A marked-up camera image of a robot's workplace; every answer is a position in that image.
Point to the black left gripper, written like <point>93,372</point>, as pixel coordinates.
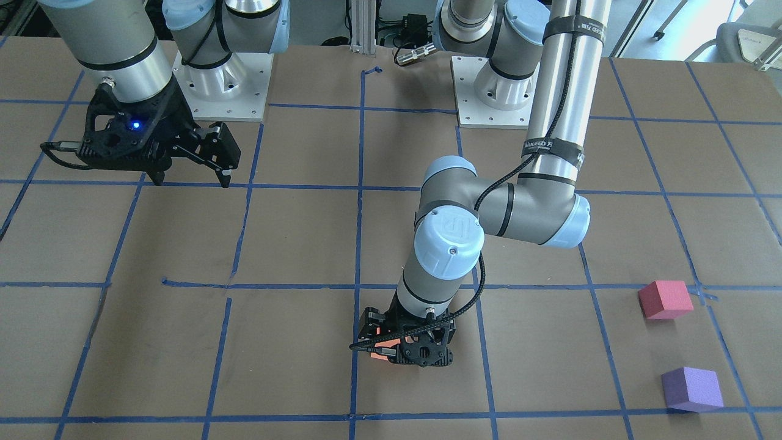
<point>370,322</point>

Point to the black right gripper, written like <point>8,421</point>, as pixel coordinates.
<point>175,113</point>

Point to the orange foam cube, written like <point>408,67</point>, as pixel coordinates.
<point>389,351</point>

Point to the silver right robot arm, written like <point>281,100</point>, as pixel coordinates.
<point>116,43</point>

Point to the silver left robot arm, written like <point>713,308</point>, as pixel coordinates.
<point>559,42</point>

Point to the red foam cube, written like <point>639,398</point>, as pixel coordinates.
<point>665,299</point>

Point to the purple foam cube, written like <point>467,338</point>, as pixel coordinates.
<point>691,389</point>

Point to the silver metal connector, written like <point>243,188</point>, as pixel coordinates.
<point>415,55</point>

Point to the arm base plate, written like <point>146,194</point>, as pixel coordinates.
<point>233,92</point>
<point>488,100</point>

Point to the aluminium frame post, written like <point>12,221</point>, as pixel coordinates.
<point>363,27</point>

